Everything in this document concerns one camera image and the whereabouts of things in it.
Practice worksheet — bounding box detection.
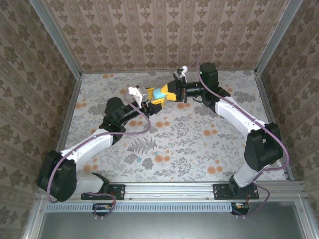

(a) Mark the blue earbud charging case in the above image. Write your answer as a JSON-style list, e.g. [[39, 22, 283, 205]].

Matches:
[[152, 88, 167, 100]]

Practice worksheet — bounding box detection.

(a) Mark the floral patterned tablecloth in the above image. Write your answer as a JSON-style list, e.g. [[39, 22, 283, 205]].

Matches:
[[63, 71, 287, 184]]

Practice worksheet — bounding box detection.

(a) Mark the grey metal panel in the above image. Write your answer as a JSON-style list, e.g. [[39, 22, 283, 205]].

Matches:
[[22, 200, 319, 239]]

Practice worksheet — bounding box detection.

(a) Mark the aluminium table side rail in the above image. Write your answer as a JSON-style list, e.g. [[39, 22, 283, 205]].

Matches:
[[254, 73, 295, 182], [53, 74, 83, 157]]

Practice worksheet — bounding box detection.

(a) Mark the aluminium frame post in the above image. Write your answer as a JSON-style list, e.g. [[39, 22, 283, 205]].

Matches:
[[29, 0, 82, 79], [254, 0, 304, 75]]

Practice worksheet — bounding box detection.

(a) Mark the aluminium mounting rail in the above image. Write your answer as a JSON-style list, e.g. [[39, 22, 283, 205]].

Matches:
[[37, 181, 309, 202]]

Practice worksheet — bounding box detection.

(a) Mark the black electronics box with wires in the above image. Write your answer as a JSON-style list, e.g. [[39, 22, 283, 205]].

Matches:
[[230, 202, 250, 216], [92, 203, 113, 217]]

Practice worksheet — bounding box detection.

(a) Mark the grey slotted cable duct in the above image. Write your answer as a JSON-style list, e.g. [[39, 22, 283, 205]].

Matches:
[[44, 202, 247, 213]]

